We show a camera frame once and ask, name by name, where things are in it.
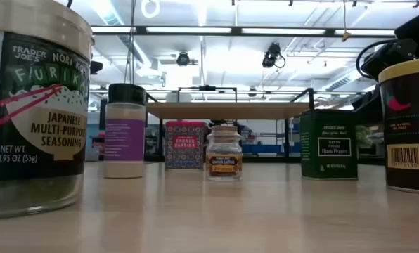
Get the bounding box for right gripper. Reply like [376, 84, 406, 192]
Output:
[352, 37, 418, 124]

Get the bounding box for dark spice jar yellow lid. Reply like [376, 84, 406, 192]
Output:
[378, 57, 419, 195]

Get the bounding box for green black pepper tin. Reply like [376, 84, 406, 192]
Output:
[299, 109, 359, 181]

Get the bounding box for purple label shaker black lid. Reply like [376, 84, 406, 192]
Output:
[103, 83, 148, 179]

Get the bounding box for furikake seasoning jar tan lid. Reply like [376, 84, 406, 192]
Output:
[0, 0, 94, 219]

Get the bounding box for wooden shelf black metal legs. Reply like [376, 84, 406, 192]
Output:
[144, 86, 316, 164]

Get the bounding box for black monitor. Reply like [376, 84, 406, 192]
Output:
[98, 98, 108, 131]

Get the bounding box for hanging yellow tag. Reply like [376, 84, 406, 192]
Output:
[341, 0, 352, 43]

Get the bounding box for red tool cart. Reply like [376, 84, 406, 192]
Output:
[91, 131, 105, 155]

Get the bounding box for blue storage bins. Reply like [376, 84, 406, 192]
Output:
[242, 142, 301, 155]

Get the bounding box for small saffron jar cork stopper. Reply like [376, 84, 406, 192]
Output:
[205, 125, 244, 182]

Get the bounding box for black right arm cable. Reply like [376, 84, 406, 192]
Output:
[356, 39, 385, 80]

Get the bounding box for hanging grey cord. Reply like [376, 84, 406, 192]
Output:
[124, 0, 137, 85]

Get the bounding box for white ring light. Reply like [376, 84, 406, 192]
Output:
[141, 0, 160, 19]

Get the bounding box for black overhead rig camera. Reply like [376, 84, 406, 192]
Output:
[176, 51, 199, 67]

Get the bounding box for black ceiling camera with cable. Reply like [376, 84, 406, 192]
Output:
[261, 41, 287, 70]

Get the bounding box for black aluminium rig frame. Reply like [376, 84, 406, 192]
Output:
[84, 25, 397, 164]

